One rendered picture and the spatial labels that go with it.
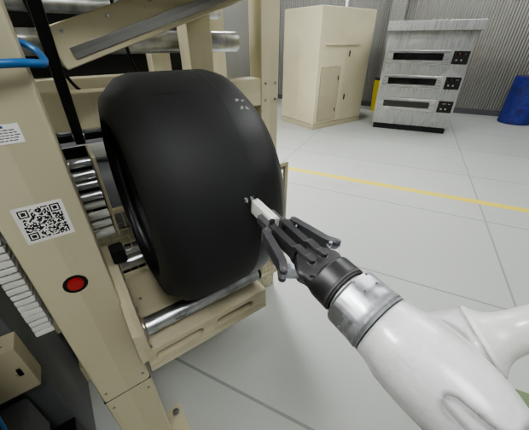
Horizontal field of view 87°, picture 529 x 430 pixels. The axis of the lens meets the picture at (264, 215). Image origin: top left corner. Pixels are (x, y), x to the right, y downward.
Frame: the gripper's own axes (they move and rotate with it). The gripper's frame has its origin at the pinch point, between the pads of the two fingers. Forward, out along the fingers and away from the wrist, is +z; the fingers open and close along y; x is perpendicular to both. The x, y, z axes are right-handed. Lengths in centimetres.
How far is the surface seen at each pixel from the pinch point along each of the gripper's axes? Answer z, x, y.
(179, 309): 11.4, 32.9, 15.4
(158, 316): 12.2, 32.7, 20.6
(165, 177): 9.6, -6.8, 14.3
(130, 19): 66, -24, 1
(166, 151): 11.9, -10.3, 12.7
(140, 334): 7.6, 29.3, 25.6
